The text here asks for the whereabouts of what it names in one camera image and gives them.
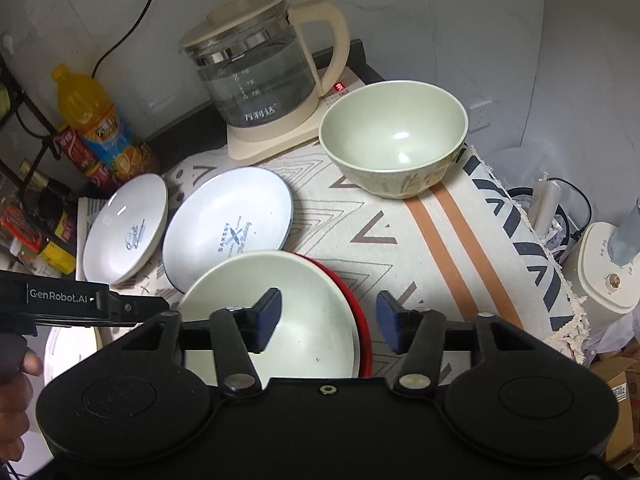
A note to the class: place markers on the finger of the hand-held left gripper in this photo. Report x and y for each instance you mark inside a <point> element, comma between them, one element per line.
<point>135,307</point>

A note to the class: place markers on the orange juice bottle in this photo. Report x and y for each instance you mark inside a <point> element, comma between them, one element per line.
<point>95,120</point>

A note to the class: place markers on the black metal rack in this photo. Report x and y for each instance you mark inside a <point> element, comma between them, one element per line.
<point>30,110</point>

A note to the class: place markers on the large pale green bowl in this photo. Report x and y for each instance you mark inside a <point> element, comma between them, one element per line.
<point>390,125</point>

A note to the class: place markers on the white wall hook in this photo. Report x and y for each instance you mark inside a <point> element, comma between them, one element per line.
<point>7,44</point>

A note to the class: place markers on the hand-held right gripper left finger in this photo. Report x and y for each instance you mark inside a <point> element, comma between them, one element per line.
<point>269,310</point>

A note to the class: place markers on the cream kettle heating base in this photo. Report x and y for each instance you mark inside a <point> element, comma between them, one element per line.
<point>260,147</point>

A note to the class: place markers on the white power adapter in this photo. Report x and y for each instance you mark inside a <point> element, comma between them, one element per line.
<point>546,202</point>

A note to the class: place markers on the white humidifier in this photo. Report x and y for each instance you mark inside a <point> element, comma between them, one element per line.
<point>600,265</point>

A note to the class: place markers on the cardboard box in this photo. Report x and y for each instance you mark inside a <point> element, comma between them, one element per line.
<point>612,400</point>

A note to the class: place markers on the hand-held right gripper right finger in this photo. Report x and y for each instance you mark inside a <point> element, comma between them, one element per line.
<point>387,315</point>

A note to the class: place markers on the white plate with script print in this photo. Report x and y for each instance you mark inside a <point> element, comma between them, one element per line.
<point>125,225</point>

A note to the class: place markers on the white plate with block print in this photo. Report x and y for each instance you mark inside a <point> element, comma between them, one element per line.
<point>225,215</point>

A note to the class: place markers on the dark sauce bottle yellow label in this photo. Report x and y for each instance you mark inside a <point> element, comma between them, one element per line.
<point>52,210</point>

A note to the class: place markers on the red drink can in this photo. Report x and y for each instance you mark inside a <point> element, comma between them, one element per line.
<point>75,150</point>

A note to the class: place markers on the white wall socket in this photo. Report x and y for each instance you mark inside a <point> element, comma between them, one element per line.
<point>481,116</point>

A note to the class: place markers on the red bowl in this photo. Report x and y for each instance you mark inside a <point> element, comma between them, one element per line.
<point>363,325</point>

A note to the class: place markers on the patterned white tablecloth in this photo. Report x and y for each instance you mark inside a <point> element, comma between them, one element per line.
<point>400,240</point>

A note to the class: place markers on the shallow pale green bowl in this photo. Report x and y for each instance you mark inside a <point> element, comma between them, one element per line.
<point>315,305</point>

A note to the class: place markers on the person's left hand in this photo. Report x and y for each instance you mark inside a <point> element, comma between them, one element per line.
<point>17,405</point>

